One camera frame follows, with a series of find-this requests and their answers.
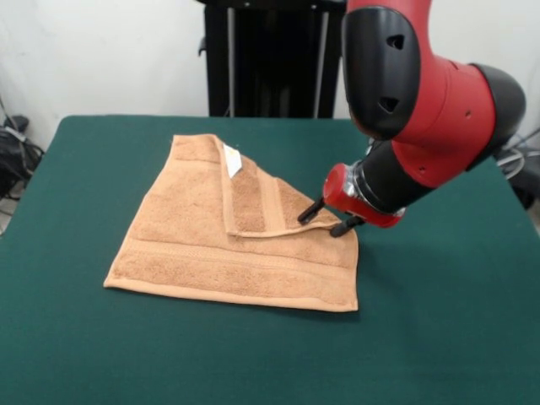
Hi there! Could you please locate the dark green table cloth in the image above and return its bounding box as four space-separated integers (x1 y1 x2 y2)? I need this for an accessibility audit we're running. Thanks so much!
0 114 540 405

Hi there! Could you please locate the black device with cables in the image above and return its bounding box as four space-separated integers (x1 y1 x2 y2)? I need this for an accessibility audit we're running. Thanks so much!
497 130 540 210
0 114 46 202

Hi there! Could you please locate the tan terry towel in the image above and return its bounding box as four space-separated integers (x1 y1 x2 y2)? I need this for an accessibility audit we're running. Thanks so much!
103 133 361 313

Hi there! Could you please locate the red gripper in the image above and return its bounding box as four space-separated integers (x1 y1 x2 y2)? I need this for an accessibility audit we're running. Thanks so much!
297 163 408 238

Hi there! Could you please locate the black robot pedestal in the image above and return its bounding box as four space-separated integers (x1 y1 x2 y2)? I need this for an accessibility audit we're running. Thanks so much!
196 0 351 119

